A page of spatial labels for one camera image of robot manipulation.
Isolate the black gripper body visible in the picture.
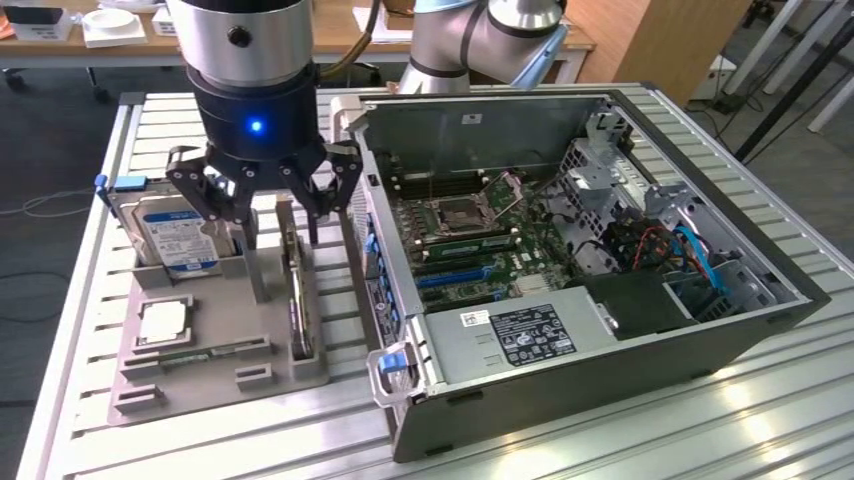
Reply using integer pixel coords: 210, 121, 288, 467
184, 59, 329, 165

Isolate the GPU card with metal bracket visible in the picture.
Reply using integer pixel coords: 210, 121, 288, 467
274, 195, 320, 362

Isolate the hard disk in blue carrier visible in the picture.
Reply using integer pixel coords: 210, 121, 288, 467
96, 172, 242, 281

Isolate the wooden desk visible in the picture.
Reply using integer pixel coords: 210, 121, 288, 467
0, 0, 599, 94

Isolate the small white box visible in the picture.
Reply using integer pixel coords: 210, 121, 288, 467
149, 7, 180, 39

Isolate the metal socket cover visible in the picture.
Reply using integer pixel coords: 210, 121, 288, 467
480, 172, 528, 221

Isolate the grey parts rack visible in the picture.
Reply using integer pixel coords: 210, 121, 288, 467
109, 194, 333, 427

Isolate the blue expansion slot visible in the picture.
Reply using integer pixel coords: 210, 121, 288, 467
416, 266, 496, 290

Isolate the silver CPU chip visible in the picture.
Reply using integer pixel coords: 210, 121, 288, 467
137, 301, 189, 346

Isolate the white paper stack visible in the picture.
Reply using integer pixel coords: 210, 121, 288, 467
369, 2, 418, 45

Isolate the white round dish stand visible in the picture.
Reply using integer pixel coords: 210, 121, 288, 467
80, 8, 148, 50

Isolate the green motherboard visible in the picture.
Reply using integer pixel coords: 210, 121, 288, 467
385, 169, 581, 309

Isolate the white box with dark top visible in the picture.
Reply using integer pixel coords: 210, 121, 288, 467
9, 4, 74, 42

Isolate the grey power supply unit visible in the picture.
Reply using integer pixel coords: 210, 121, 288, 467
422, 287, 619, 386

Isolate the black plastic shroud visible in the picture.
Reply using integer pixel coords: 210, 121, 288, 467
585, 272, 696, 341

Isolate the wooden cabinet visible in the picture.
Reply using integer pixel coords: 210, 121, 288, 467
563, 0, 739, 107

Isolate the black open PC case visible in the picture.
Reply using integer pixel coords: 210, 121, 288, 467
329, 88, 832, 464

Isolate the metal disk bay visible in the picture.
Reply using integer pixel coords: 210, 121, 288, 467
643, 182, 781, 321

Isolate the black slanted pole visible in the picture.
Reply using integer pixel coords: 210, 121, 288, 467
732, 27, 854, 164

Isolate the cable along robot arm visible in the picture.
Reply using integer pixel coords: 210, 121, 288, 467
317, 0, 382, 79

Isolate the white floor cable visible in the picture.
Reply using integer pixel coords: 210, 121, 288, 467
0, 187, 101, 217

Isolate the red and black wire bundle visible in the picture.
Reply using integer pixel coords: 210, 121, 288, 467
629, 226, 669, 275

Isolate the blue flat wire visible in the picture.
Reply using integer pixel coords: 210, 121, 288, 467
671, 226, 727, 297

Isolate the white desk frame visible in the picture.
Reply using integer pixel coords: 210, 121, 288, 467
723, 0, 854, 134

